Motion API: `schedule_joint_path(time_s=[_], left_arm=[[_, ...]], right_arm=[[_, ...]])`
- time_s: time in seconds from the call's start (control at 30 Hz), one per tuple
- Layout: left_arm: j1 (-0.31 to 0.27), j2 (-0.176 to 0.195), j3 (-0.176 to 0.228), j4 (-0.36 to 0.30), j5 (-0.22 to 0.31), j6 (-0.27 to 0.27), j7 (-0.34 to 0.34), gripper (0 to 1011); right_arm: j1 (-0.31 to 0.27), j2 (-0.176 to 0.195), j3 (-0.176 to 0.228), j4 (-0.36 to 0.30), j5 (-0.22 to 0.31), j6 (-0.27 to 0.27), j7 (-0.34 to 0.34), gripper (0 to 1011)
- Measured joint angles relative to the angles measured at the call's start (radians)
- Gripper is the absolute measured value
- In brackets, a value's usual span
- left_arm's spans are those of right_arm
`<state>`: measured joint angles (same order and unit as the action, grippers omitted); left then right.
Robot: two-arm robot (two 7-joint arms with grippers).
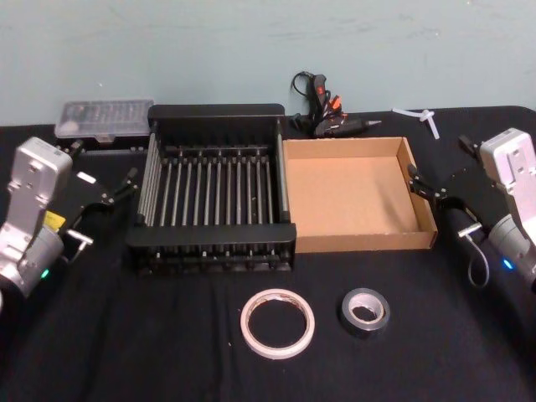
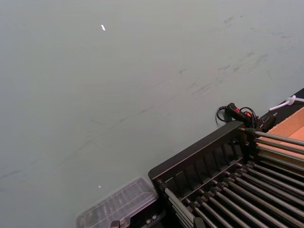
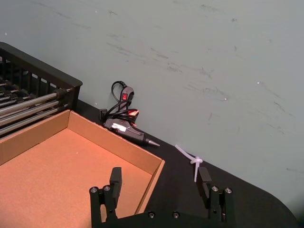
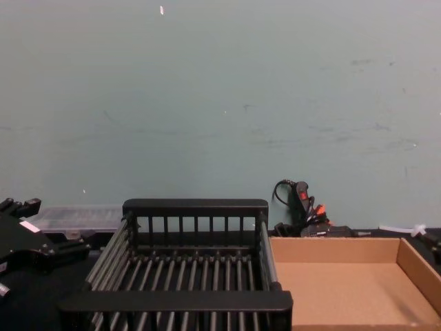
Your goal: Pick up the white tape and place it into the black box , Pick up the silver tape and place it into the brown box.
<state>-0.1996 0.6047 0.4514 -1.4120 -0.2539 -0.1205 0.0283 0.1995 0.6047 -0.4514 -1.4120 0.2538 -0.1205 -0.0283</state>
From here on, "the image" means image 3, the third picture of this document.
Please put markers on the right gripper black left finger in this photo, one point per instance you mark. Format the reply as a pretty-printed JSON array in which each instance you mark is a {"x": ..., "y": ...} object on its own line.
[{"x": 116, "y": 183}]

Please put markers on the small white three-armed plastic piece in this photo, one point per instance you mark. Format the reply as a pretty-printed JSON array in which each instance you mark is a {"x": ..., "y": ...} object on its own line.
[{"x": 195, "y": 162}]

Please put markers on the black rack with steel bars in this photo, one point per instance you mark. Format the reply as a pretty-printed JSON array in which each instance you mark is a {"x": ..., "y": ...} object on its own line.
[{"x": 28, "y": 66}]

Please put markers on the black table cloth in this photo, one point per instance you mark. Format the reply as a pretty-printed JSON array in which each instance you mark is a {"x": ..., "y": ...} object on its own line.
[{"x": 180, "y": 190}]

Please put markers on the shallow brown cardboard tray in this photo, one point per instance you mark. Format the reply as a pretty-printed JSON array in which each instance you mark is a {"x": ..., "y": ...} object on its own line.
[{"x": 59, "y": 166}]

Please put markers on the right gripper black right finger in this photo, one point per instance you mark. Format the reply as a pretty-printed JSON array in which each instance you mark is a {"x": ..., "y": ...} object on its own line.
[{"x": 203, "y": 187}]

